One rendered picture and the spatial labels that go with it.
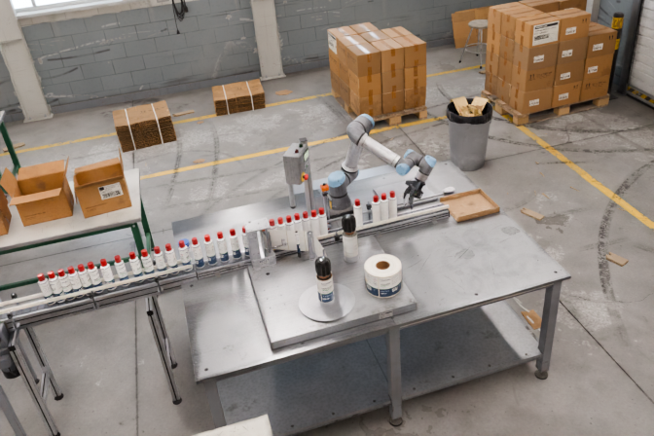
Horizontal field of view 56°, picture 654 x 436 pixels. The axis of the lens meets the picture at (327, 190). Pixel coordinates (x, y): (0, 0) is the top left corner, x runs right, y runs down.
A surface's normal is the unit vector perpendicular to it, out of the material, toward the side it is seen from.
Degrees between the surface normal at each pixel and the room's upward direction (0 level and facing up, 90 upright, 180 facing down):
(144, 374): 0
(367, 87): 90
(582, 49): 90
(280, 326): 0
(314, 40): 90
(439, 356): 1
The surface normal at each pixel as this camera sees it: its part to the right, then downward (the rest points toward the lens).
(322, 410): -0.08, -0.86
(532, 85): 0.29, 0.51
